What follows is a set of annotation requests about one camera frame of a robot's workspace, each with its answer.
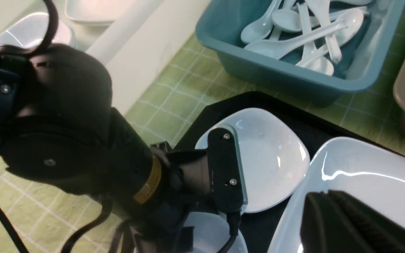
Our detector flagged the white ceramic spoon back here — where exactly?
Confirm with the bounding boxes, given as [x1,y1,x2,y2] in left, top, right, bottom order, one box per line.
[271,6,370,33]

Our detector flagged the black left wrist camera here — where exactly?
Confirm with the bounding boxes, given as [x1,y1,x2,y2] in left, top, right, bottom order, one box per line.
[167,127,249,214]

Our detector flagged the teal plastic bin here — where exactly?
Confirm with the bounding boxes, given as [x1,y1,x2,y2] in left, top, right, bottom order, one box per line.
[195,0,405,107]

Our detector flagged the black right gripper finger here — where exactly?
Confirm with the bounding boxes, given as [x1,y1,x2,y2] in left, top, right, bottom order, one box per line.
[300,190,405,253]

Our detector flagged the black camera cable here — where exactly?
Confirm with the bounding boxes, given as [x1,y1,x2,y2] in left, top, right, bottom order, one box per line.
[0,0,242,253]

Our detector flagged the green checkered tablecloth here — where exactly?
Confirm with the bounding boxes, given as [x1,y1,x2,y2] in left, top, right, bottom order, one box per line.
[0,9,405,253]

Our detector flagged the large white rice plate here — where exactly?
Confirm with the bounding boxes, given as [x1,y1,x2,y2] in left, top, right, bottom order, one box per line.
[268,137,405,253]

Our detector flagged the large white plastic bin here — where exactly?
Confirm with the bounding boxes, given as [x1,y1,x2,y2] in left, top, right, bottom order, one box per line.
[0,0,212,116]

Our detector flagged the white ceramic spoon long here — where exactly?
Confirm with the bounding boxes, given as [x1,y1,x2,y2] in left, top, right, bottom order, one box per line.
[244,8,364,60]

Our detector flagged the black serving tray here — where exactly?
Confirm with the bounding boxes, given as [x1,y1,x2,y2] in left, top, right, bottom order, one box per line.
[174,92,398,253]

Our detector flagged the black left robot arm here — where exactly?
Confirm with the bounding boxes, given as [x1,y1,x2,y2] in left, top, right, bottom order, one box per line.
[0,44,193,253]

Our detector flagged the white ceramic spoon upright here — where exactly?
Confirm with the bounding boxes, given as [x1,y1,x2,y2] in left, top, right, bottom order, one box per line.
[296,2,335,76]

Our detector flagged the white small dish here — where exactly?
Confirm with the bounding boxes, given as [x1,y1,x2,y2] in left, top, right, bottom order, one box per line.
[195,108,310,213]

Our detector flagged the upper white square plate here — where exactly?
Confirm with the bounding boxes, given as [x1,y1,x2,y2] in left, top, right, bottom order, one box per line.
[65,0,136,26]

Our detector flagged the white small bowl front tray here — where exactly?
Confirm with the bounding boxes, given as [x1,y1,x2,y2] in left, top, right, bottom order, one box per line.
[178,212,230,253]

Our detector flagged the white small square bowl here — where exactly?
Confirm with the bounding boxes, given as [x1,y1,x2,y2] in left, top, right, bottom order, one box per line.
[0,12,77,48]

